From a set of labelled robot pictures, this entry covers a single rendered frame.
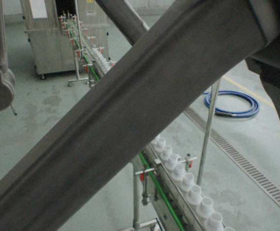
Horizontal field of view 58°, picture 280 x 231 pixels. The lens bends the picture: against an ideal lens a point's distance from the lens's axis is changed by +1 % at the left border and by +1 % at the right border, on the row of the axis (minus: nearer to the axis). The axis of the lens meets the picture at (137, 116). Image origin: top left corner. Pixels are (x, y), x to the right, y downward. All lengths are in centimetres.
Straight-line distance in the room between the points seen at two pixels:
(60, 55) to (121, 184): 290
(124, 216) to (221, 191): 93
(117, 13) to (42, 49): 410
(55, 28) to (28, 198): 442
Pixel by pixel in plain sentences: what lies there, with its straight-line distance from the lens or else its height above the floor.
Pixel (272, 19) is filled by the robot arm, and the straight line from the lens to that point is 19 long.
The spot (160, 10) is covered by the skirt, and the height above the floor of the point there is 12.
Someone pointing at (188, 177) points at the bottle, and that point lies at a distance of 98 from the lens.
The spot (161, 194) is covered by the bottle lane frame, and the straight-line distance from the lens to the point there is 111.
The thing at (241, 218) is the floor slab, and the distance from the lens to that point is 242.
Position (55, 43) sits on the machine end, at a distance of 466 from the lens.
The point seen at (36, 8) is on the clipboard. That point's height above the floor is 120.
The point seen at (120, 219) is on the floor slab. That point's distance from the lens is 226.
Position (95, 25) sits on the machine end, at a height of 89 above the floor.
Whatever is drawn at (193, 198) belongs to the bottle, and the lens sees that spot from 93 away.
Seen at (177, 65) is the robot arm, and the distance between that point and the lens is 17.
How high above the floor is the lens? 183
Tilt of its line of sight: 32 degrees down
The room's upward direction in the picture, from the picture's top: straight up
